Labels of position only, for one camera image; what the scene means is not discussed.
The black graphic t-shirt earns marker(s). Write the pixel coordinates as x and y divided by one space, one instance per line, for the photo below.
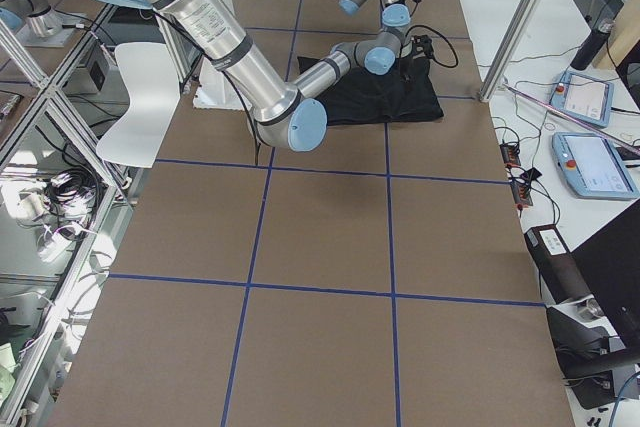
361 97

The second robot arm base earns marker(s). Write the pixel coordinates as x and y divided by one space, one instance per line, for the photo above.
38 15

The orange terminal block strip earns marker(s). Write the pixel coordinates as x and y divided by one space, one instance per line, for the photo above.
517 175

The white side table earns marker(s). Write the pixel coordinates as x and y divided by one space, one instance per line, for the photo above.
553 34

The black water bottle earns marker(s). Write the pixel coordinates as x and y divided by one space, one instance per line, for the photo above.
592 44

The far teach pendant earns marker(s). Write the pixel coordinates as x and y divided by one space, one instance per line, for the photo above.
584 98

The teach pendant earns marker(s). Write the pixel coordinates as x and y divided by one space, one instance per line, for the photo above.
592 167
584 98

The near teach pendant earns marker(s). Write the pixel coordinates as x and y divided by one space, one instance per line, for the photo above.
592 167

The dark brown box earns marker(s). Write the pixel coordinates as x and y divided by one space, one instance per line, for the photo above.
555 263

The black monitor stand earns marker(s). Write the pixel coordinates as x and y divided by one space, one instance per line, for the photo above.
594 364

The aluminium frame post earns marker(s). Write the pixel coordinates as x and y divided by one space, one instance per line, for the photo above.
507 47

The aluminium frame left rail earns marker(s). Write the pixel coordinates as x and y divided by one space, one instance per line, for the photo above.
60 205

